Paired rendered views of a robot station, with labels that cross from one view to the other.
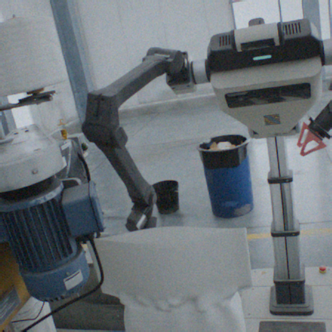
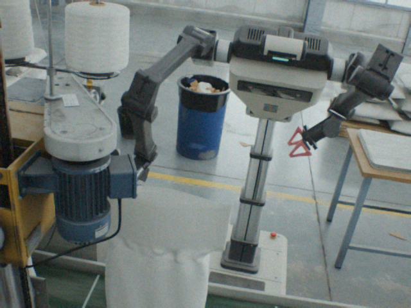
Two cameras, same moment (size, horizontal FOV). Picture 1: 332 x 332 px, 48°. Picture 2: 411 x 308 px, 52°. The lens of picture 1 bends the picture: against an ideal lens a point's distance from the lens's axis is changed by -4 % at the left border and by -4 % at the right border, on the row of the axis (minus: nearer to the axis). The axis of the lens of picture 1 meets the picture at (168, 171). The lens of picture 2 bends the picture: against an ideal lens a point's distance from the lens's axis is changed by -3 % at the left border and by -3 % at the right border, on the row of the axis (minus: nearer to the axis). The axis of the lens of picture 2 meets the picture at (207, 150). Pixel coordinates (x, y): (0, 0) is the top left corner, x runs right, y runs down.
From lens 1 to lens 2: 0.46 m
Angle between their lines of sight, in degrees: 15
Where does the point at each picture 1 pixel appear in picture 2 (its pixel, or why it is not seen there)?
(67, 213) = (112, 181)
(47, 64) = (119, 54)
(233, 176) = (207, 120)
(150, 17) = not seen: outside the picture
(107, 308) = not seen: hidden behind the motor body
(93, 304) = not seen: hidden behind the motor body
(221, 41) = (250, 34)
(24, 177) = (92, 153)
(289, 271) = (246, 234)
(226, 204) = (192, 145)
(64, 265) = (97, 219)
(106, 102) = (151, 85)
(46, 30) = (125, 24)
